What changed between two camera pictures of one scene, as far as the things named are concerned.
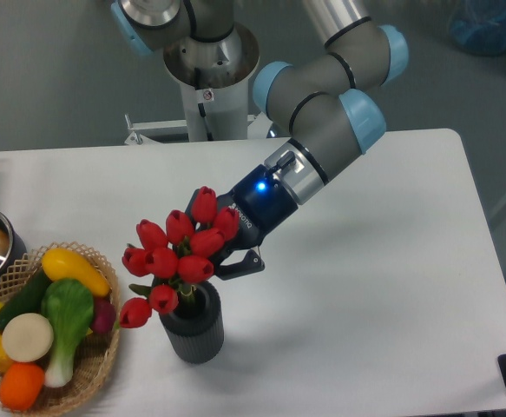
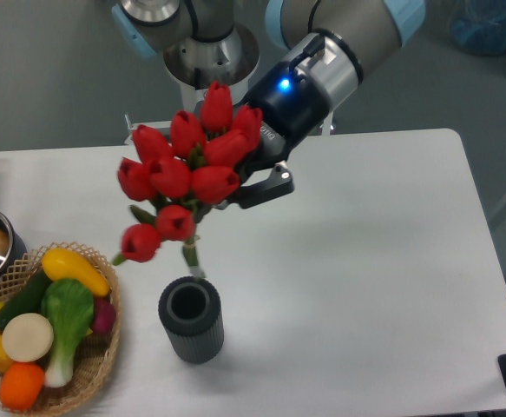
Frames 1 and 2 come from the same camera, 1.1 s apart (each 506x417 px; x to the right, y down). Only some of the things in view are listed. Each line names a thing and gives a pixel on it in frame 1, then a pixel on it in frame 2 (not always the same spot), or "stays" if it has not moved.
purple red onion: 104,314 stays
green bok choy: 69,306 stays
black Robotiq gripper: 260,205 → 293,111
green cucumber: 27,300 stays
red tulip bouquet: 176,258 → 197,162
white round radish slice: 27,338 stays
